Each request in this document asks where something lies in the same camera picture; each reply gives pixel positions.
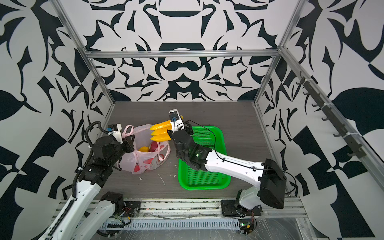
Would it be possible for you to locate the yellow banana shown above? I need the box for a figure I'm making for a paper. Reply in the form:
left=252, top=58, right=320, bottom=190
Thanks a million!
left=150, top=120, right=179, bottom=142

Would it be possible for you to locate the green plastic basket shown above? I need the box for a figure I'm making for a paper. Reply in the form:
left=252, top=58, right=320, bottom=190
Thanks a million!
left=178, top=126, right=231, bottom=191

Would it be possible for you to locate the pink knotted plastic bag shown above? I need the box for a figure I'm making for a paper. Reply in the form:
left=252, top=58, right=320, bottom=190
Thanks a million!
left=118, top=124, right=171, bottom=175

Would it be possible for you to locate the yellow orange fruit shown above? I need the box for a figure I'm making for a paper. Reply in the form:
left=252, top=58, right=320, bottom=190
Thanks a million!
left=139, top=146, right=150, bottom=153

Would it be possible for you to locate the red dragon fruit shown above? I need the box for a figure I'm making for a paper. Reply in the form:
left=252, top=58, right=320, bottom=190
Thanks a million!
left=149, top=141, right=159, bottom=152

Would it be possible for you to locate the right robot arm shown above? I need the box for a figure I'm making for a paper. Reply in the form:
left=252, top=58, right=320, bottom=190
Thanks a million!
left=168, top=121, right=287, bottom=217

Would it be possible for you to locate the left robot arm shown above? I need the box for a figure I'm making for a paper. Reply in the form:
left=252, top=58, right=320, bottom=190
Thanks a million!
left=40, top=134, right=135, bottom=240

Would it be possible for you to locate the small electronics board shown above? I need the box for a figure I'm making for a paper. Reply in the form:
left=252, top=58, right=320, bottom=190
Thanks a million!
left=239, top=219, right=257, bottom=235

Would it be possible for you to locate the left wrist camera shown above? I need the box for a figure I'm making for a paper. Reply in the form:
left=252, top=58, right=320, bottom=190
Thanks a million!
left=107, top=124, right=123, bottom=144

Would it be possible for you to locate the left black corrugated cable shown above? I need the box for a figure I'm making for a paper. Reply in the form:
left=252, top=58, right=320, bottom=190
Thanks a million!
left=71, top=121, right=109, bottom=199

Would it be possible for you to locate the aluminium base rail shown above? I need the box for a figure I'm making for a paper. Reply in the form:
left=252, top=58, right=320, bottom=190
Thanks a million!
left=120, top=198, right=308, bottom=220

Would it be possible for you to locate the white slotted cable duct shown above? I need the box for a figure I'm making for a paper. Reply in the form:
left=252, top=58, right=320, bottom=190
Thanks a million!
left=101, top=219, right=240, bottom=231

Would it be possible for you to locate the aluminium frame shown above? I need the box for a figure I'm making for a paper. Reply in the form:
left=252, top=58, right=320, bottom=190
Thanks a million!
left=51, top=1, right=384, bottom=188

